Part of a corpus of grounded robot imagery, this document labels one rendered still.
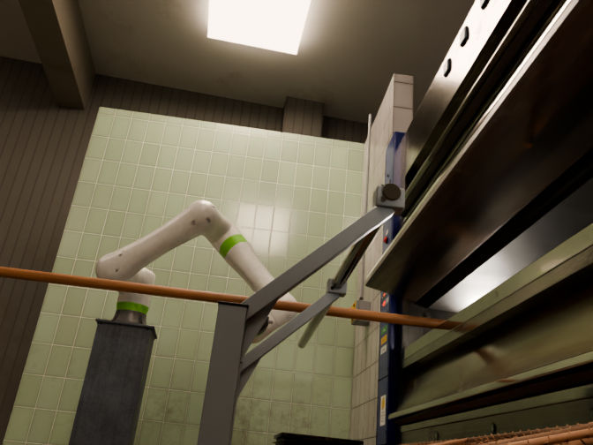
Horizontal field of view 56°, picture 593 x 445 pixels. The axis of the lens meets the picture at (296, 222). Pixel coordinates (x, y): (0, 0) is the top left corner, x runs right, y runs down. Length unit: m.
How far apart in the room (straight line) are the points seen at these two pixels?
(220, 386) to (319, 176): 2.60
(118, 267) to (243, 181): 1.25
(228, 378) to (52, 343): 2.32
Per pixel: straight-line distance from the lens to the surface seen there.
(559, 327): 1.14
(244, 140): 3.36
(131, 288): 1.70
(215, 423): 0.76
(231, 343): 0.77
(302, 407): 2.89
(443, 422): 1.64
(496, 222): 1.49
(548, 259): 1.18
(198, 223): 2.08
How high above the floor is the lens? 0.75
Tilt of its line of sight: 24 degrees up
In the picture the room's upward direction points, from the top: 6 degrees clockwise
